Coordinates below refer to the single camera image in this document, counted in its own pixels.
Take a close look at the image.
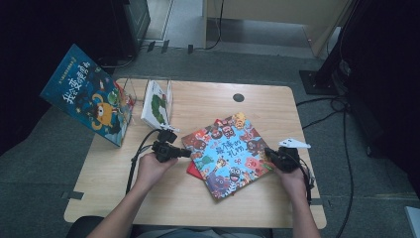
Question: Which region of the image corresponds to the white flat object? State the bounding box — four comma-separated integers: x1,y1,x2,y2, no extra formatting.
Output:
403,205,420,238

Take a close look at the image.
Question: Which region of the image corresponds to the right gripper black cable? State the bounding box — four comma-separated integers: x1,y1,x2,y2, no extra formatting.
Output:
290,152,315,205

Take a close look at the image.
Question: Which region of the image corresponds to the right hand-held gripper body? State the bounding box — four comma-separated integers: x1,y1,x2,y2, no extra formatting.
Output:
276,137,312,174

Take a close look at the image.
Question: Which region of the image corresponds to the red picture book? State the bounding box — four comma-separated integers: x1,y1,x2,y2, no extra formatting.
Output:
185,118,223,181

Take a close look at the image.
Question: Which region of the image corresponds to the person's grey clothing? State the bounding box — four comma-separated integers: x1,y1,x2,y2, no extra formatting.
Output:
135,227,273,238

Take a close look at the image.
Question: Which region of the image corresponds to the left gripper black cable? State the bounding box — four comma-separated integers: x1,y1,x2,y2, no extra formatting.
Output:
125,128,163,196

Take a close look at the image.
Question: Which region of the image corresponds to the white caterpillar picture book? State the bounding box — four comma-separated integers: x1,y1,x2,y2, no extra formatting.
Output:
140,79,181,133

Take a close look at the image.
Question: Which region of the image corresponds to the dark blue monster picture book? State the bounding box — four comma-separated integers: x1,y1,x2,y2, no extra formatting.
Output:
39,43,136,149

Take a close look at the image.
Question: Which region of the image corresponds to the black hanging cable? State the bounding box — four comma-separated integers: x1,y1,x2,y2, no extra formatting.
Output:
204,0,226,52

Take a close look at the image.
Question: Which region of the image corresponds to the black floor cable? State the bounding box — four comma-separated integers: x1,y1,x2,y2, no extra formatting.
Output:
334,102,356,238
301,108,348,131

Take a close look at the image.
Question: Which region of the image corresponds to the black metal stand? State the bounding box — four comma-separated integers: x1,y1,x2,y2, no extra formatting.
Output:
298,0,368,97

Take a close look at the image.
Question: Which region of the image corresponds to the clear acrylic book rack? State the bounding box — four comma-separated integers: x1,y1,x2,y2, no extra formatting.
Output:
112,76,174,133

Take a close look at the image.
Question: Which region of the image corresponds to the light wooden cabinet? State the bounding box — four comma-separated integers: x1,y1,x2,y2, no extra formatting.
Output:
202,0,352,60

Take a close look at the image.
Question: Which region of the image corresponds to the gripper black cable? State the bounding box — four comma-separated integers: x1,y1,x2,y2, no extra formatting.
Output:
290,152,315,205
125,128,163,196

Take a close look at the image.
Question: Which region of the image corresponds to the dark cabinet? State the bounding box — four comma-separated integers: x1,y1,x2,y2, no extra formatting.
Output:
110,0,152,67

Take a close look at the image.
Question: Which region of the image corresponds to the person's left hand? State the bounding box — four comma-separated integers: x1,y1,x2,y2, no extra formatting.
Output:
136,152,180,193

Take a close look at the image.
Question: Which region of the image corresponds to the black floor tape strip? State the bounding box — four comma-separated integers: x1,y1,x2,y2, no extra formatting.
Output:
60,190,85,201

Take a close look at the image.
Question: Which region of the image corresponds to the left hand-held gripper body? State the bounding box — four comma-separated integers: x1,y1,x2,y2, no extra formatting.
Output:
151,123,182,164

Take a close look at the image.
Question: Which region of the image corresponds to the light blue animals picture book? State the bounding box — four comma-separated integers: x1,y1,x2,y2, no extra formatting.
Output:
180,111,277,202

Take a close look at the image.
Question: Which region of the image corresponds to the person's right hand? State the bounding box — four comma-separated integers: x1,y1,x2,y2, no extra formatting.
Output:
274,161,309,200

